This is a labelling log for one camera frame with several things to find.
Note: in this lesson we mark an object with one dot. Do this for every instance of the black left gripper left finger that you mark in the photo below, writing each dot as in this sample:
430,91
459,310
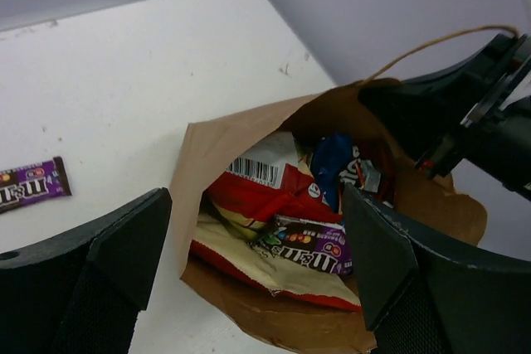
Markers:
81,291

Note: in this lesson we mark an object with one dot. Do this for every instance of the red snack bag with barcode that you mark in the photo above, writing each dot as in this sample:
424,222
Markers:
270,178

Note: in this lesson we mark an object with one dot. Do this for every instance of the brown m&m's packet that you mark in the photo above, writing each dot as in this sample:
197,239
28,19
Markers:
30,184
313,244

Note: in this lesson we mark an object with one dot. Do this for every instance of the blue snack packet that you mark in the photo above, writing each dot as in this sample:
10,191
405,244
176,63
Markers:
336,161

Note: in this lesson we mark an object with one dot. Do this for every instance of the brown M&M's packet front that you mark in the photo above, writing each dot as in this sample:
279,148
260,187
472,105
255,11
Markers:
313,244

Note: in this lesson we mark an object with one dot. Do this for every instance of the red and beige snack bag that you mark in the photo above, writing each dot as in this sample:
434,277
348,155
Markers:
229,249

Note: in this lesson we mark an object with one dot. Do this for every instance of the brown paper bag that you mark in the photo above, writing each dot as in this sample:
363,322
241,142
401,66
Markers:
210,147

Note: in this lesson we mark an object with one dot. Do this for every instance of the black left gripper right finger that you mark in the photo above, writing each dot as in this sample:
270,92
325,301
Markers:
423,291

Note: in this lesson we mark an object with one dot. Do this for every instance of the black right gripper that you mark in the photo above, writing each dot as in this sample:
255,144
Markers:
478,110

